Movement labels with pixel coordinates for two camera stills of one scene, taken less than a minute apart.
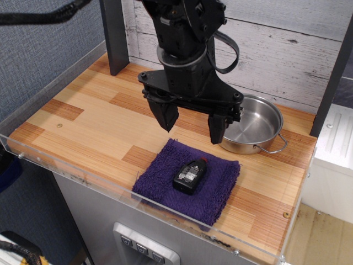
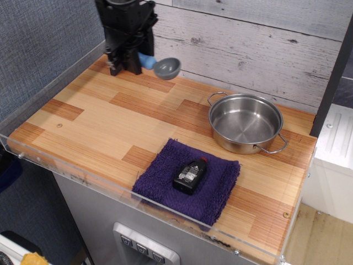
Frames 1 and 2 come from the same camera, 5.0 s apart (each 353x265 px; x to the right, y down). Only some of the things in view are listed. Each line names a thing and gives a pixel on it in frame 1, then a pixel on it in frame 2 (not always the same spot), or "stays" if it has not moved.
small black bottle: x=190 y=177 stays
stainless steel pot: x=260 y=126 stays
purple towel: x=154 y=185 stays
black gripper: x=196 y=87 -> x=128 y=27
